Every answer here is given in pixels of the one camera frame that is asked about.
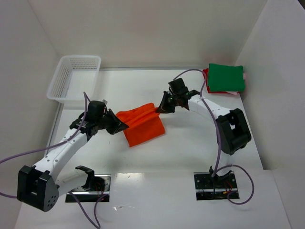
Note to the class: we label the green folded t shirt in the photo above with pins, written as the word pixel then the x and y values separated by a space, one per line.
pixel 224 78

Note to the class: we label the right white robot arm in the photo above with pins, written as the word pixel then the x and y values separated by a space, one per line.
pixel 232 131

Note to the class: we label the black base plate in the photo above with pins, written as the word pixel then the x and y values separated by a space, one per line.
pixel 99 188
pixel 207 189

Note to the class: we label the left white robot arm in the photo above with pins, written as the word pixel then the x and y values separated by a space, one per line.
pixel 40 185

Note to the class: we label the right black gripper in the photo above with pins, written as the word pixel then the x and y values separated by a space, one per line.
pixel 168 101

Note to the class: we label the orange t shirt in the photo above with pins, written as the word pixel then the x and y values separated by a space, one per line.
pixel 144 124

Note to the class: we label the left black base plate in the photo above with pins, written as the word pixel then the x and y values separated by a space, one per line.
pixel 99 188

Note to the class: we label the pink folded t shirt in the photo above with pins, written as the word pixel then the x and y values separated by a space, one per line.
pixel 236 93

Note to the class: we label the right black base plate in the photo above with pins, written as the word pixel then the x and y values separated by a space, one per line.
pixel 207 189

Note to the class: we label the red folded t shirt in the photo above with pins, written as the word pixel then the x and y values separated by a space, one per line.
pixel 205 76

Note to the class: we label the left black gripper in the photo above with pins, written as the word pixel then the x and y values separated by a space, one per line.
pixel 110 120

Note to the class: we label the white plastic basket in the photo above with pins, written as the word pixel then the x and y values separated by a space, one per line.
pixel 74 75

